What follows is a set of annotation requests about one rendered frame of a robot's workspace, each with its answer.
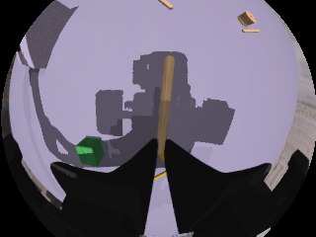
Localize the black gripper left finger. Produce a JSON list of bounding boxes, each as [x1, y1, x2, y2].
[[50, 138, 158, 236]]

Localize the thin wooden stick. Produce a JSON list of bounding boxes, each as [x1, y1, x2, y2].
[[159, 0, 173, 9]]

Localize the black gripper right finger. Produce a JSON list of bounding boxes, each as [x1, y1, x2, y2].
[[165, 139, 272, 234]]

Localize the dark green wooden block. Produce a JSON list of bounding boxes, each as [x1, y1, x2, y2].
[[75, 137, 104, 166]]

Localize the dark yellow braided string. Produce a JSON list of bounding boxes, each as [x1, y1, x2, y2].
[[157, 55, 175, 162]]

